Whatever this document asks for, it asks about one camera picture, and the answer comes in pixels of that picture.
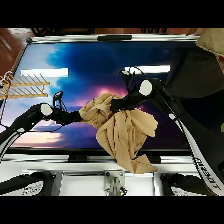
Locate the tan shirt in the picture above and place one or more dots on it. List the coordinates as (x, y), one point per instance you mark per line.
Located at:
(123, 133)

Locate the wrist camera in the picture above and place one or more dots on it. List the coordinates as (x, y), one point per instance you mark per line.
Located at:
(58, 100)
(129, 80)

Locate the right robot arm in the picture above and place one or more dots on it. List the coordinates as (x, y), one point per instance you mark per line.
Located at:
(200, 146)

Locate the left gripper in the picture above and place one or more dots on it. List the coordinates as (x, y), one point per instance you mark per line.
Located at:
(71, 117)

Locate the brown clothes hanger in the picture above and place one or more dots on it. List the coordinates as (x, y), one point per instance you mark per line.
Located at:
(23, 84)

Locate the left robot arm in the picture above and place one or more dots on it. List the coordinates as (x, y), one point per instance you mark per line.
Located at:
(29, 117)

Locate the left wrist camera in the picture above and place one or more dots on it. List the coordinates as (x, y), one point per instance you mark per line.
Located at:
(58, 100)

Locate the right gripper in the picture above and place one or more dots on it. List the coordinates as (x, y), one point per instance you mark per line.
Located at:
(123, 102)

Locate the beige garment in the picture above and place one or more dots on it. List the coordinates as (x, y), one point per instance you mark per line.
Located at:
(213, 40)

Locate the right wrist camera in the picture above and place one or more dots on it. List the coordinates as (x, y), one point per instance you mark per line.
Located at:
(129, 80)

